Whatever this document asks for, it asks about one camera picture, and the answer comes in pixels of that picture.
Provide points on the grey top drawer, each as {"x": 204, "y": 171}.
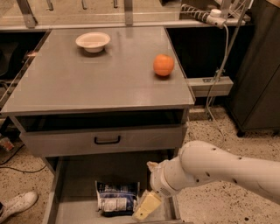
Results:
{"x": 108, "y": 132}

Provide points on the blue chip bag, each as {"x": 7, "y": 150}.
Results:
{"x": 117, "y": 198}

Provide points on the grey open middle drawer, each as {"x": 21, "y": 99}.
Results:
{"x": 73, "y": 199}

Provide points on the orange fruit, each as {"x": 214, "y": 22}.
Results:
{"x": 163, "y": 65}

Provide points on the dark grey cabinet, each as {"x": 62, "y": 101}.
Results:
{"x": 254, "y": 100}

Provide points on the white sneaker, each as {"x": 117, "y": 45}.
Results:
{"x": 17, "y": 205}

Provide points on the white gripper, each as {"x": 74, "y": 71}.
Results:
{"x": 159, "y": 181}

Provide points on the white paper bowl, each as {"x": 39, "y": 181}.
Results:
{"x": 93, "y": 42}

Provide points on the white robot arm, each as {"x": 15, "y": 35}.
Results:
{"x": 199, "y": 163}

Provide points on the grey back shelf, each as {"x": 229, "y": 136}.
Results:
{"x": 59, "y": 14}

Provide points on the grey metal drawer cabinet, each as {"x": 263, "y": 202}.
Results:
{"x": 64, "y": 79}

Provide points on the grey metal rail beam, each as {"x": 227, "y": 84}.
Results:
{"x": 206, "y": 86}

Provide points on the black drawer handle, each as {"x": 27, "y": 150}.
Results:
{"x": 100, "y": 141}

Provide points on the white power strip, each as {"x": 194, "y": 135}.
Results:
{"x": 213, "y": 17}

